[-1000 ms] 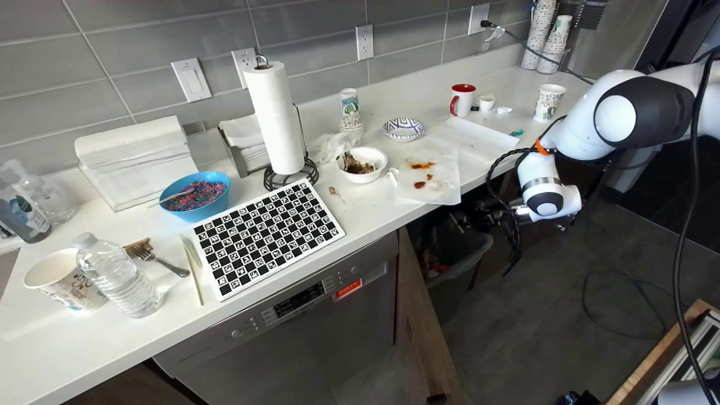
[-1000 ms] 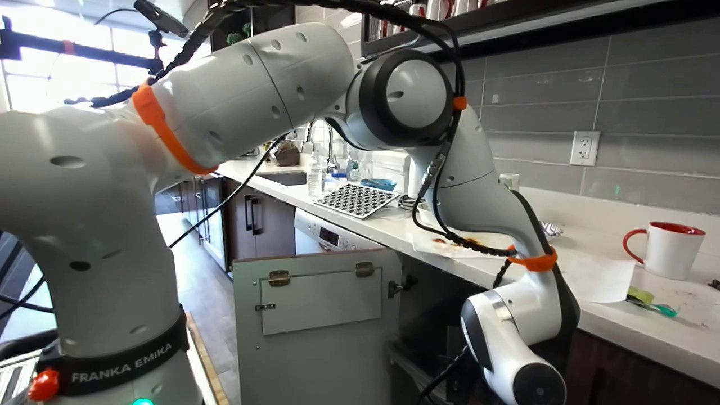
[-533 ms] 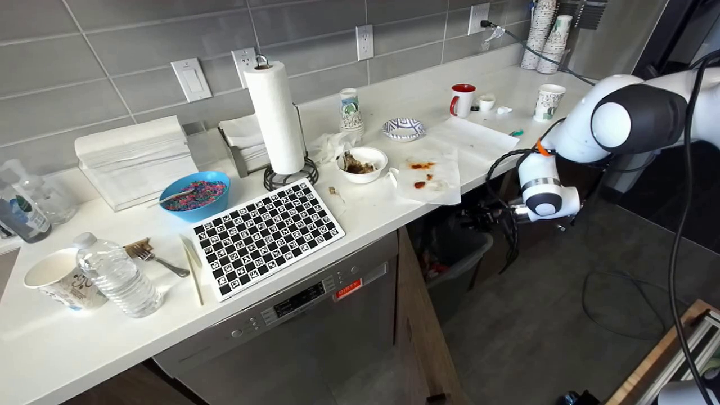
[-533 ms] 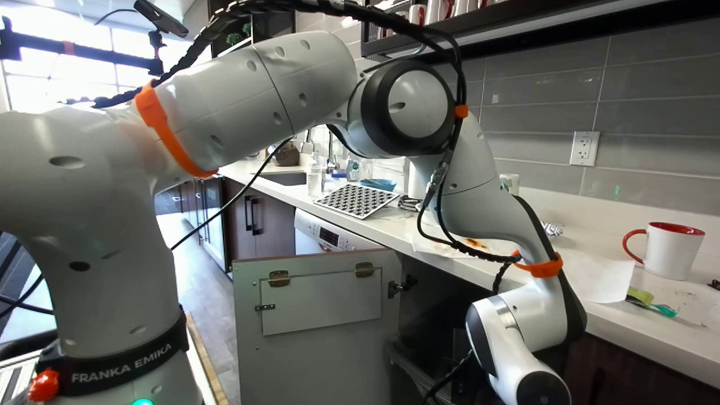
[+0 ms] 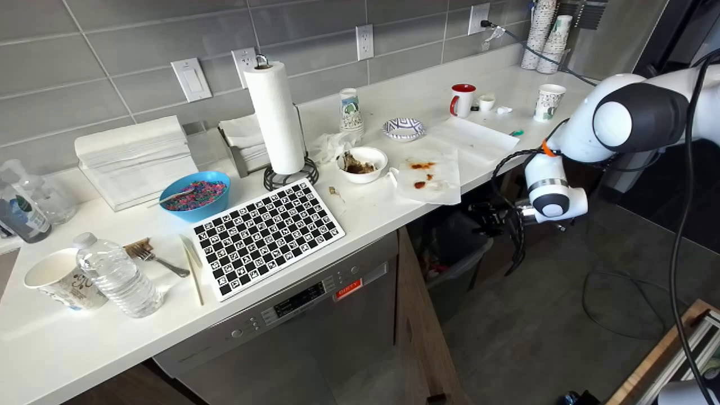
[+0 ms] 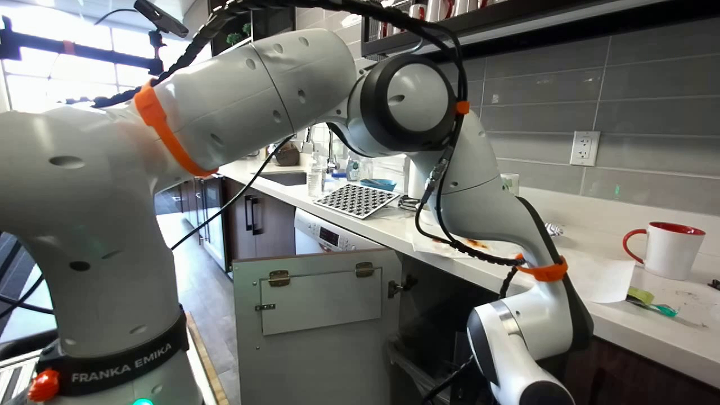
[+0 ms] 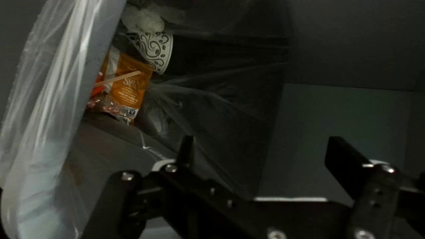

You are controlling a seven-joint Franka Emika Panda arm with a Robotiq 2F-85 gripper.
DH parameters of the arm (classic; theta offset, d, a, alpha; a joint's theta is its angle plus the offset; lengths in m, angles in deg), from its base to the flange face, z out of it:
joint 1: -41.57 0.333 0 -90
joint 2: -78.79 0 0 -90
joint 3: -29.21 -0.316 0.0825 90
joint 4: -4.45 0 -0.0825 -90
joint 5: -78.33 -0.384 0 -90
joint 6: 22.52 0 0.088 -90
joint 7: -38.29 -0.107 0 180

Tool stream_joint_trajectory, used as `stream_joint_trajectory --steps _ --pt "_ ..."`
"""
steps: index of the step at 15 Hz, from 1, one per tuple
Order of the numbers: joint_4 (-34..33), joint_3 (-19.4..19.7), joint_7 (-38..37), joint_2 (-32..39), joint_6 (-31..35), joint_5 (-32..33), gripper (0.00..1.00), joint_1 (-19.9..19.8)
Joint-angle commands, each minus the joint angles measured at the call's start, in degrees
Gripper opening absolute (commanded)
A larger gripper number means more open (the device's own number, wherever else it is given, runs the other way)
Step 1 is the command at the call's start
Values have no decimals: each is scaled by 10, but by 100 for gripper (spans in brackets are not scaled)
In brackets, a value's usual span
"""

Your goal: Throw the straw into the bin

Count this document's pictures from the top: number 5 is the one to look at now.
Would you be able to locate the metal fork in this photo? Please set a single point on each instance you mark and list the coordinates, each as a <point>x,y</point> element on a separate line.
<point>145,249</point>

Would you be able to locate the white wall switch plate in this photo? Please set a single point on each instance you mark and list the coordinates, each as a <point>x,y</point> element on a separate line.
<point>192,78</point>

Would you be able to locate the small white cup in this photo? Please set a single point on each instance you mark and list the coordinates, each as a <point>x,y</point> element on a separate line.
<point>488,101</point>

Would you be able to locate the stack of white napkins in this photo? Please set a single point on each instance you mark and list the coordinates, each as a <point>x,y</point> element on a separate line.
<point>132,164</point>

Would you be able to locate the dark trash bin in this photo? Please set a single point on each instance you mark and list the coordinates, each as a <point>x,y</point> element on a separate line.
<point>448,249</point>

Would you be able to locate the black wire towel holder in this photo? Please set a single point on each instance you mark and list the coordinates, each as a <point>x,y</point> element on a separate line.
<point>290,177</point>

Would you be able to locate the clear plastic water bottle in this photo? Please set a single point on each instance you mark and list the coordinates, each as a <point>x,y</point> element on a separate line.
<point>115,275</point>

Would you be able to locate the white rectangular tray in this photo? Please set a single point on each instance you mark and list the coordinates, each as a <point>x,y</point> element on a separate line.
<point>478,139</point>

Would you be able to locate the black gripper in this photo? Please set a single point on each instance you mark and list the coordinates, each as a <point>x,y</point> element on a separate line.
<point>500,219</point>

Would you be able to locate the clear plastic container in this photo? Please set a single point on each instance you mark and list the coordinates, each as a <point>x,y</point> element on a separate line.
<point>32,204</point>

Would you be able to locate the paper cup near edge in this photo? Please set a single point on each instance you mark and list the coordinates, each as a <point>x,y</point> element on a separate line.
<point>547,101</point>

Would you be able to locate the red white mug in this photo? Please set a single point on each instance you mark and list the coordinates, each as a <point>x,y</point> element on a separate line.
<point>463,99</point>

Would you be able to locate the patterned small plate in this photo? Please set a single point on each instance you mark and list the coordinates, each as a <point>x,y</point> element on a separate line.
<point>403,129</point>

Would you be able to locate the metal napkin dispenser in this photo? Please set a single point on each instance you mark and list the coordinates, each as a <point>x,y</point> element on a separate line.
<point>247,144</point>

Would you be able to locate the stainless dishwasher front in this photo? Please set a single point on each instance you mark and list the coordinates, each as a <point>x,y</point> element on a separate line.
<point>301,345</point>

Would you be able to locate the black white checkered board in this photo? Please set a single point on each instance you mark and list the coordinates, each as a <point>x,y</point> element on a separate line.
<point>265,236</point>

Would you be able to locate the stained white paper napkin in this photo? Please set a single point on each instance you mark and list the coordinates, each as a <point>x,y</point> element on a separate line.
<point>427,174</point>

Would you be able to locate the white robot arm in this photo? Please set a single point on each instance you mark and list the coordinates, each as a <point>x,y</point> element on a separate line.
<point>625,113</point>

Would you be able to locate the stack of paper cups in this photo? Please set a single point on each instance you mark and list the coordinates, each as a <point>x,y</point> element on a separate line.
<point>547,37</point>

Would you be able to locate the open wooden cabinet door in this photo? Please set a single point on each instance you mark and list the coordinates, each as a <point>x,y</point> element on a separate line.
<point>427,362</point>

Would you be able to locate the white wall outlet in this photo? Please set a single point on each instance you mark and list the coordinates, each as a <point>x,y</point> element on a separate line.
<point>366,41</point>

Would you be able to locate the wooden chopstick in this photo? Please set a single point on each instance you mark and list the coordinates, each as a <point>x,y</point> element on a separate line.
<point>192,260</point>

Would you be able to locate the white bowl with food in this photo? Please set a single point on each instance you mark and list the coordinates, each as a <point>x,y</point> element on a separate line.
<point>361,164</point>

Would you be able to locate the white green small bottle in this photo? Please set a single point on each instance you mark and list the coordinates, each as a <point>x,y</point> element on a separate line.
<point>350,105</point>

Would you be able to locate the patterned paper cup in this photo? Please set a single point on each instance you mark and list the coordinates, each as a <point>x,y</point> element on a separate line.
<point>61,280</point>

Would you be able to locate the white paper towel roll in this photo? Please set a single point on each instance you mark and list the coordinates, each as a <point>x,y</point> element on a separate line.
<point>277,117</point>

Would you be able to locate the blue bowl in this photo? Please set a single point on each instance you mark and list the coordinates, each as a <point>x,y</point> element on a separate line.
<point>196,197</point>

